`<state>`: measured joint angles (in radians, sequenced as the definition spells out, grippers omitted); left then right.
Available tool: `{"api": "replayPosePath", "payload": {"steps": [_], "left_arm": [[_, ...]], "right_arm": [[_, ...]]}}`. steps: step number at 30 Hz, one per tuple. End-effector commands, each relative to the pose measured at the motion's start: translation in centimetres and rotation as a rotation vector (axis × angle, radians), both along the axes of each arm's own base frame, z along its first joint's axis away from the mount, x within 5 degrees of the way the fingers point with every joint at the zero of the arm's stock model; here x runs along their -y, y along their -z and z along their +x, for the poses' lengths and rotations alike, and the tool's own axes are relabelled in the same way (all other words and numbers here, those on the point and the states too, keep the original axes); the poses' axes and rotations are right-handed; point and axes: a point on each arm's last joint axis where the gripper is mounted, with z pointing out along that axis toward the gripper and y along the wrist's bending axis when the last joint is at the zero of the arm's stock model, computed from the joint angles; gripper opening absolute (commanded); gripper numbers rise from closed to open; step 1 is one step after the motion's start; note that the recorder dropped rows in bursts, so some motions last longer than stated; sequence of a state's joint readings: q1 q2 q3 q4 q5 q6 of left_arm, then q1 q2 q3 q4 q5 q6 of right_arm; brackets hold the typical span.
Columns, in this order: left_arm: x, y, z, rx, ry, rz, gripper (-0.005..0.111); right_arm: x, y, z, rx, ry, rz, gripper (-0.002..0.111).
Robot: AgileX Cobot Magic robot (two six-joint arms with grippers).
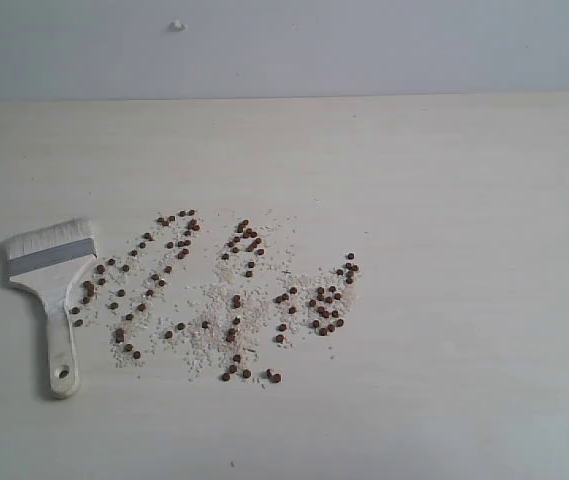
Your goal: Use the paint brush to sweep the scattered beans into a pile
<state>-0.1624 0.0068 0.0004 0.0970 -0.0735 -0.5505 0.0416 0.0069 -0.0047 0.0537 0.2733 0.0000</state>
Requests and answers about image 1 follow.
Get white wooden brush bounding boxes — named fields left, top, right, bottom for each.
left=0, top=217, right=97, bottom=400

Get scattered white rice grains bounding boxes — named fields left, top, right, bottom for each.
left=77, top=208, right=360, bottom=390

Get scattered brown pellets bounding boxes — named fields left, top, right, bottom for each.
left=69, top=209, right=361, bottom=385

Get white lump on wall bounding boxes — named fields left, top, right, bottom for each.
left=168, top=19, right=187, bottom=32

